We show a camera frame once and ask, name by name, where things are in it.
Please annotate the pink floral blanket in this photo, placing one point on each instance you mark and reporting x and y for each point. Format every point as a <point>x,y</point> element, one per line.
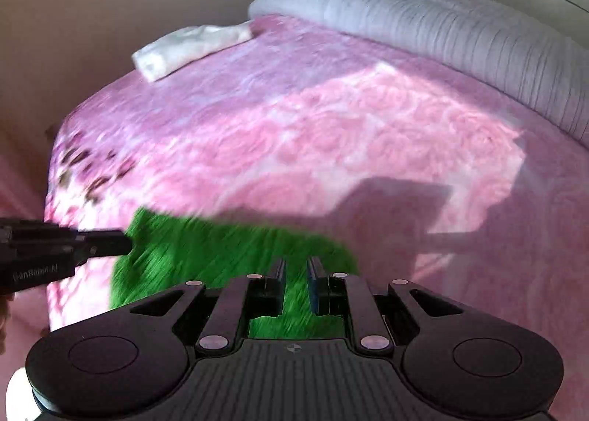
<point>322,126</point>

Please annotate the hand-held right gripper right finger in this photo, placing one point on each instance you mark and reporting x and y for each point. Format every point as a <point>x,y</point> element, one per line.
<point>315,287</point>

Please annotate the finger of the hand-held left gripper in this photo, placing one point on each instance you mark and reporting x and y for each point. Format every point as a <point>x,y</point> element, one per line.
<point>110,244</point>

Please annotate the green knitted vest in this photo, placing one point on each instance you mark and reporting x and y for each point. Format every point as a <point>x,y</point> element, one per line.
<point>207,255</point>

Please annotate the white folded garment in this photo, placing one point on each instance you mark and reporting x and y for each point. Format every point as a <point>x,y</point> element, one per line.
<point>184,48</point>

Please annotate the white striped quilt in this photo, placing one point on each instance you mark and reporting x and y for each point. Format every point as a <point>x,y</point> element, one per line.
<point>437,21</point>

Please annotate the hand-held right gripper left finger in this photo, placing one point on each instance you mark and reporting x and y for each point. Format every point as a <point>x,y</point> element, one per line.
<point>278,287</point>

